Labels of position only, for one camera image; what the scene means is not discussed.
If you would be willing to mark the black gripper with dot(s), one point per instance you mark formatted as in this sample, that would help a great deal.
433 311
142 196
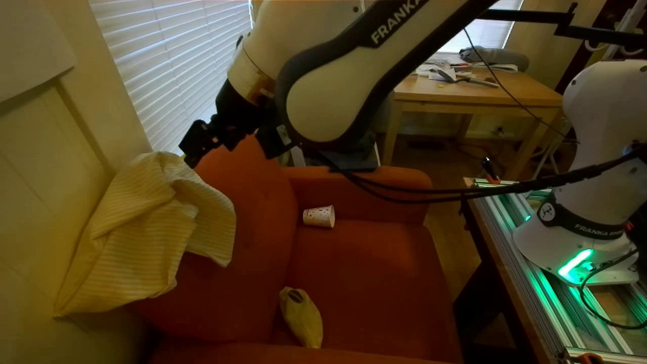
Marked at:
235 118

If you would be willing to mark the yellow white striped towel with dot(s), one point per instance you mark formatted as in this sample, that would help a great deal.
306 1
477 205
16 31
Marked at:
142 234

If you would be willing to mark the yellow banana-shaped zip case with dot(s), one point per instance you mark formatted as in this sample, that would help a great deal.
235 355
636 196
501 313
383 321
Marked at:
302 315

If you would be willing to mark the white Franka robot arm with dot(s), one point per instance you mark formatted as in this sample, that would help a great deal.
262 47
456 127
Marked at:
336 73

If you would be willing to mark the white window blinds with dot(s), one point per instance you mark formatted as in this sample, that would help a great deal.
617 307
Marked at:
168 62

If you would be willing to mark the white paper cup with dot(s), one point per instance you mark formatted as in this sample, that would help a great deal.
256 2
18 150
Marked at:
320 216

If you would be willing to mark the orange upholstered armchair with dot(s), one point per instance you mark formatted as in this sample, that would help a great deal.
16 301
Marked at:
364 284

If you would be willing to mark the light wooden table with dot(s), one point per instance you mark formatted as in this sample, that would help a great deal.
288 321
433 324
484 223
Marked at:
487 98

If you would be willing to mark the red black hand clamp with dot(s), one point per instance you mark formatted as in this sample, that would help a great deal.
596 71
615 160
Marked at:
489 169

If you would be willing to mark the bright rear window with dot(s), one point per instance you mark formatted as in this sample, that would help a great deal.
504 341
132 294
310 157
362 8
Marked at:
487 37

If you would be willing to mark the grey folded cloth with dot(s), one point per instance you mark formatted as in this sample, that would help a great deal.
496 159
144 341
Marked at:
496 57

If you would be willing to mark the aluminium frame robot table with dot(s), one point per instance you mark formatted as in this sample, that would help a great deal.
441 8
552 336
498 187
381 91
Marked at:
503 229

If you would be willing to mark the black overhead boom mount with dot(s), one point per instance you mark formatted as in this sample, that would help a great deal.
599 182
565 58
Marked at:
573 26

